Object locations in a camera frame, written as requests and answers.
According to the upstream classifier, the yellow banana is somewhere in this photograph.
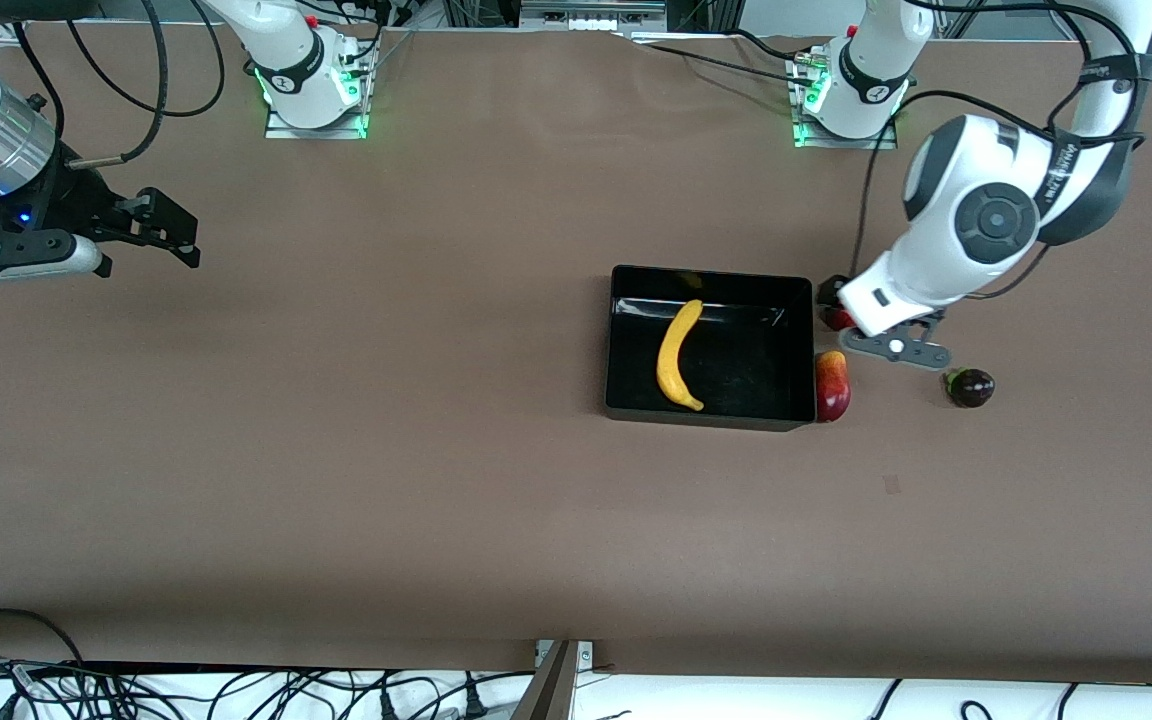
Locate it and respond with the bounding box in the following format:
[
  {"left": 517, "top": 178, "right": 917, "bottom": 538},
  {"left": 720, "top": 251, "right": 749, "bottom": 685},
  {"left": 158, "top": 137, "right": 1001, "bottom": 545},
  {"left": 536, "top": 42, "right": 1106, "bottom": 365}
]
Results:
[{"left": 656, "top": 299, "right": 706, "bottom": 412}]

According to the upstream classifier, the black rectangular plastic box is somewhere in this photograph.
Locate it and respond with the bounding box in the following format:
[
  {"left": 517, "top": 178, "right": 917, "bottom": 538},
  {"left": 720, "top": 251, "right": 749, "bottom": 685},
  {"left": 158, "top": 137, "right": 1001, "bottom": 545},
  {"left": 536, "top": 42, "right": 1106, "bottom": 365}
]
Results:
[{"left": 603, "top": 264, "right": 817, "bottom": 433}]

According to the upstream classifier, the dark purple eggplant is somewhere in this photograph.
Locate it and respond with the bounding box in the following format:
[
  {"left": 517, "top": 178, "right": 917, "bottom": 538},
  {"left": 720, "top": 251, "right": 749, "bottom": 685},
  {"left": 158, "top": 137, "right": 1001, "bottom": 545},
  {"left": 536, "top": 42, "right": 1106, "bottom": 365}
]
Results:
[{"left": 943, "top": 366, "right": 996, "bottom": 410}]

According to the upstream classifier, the red yellow mango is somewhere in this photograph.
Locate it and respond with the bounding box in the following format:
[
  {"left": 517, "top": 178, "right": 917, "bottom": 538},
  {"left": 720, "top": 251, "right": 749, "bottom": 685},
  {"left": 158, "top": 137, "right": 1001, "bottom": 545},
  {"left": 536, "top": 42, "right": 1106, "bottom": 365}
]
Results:
[{"left": 815, "top": 350, "right": 852, "bottom": 424}]

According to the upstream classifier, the grey power strip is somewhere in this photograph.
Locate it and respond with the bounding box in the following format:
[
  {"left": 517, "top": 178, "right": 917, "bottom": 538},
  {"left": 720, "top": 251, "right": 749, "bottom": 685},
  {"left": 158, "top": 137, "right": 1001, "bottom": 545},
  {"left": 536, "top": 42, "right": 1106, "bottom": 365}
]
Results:
[{"left": 519, "top": 0, "right": 669, "bottom": 31}]

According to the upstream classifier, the grey diagonal bar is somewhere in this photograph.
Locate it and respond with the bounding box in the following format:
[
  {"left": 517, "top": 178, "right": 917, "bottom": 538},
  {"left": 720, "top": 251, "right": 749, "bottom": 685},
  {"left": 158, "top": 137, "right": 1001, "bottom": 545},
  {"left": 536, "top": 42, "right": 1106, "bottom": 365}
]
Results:
[{"left": 509, "top": 640, "right": 579, "bottom": 720}]

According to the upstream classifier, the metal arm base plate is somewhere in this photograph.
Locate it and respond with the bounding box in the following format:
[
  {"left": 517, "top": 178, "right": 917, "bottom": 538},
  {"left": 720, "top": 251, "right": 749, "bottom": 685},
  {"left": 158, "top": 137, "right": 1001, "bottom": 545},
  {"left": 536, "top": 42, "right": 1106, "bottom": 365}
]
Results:
[
  {"left": 792, "top": 55, "right": 899, "bottom": 151},
  {"left": 264, "top": 95, "right": 370, "bottom": 140}
]

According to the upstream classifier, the thick black cable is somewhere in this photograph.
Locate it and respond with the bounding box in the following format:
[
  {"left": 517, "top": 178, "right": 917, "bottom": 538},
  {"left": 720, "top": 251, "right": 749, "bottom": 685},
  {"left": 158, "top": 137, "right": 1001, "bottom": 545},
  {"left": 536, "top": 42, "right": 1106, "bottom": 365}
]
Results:
[
  {"left": 64, "top": 0, "right": 228, "bottom": 118},
  {"left": 64, "top": 0, "right": 173, "bottom": 169}
]

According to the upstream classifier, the metal clamp bracket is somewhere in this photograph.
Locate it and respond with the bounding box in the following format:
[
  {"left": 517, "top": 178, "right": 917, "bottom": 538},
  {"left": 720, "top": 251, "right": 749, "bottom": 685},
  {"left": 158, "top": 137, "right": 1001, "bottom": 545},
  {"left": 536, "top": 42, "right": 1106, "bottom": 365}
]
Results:
[{"left": 534, "top": 640, "right": 595, "bottom": 673}]

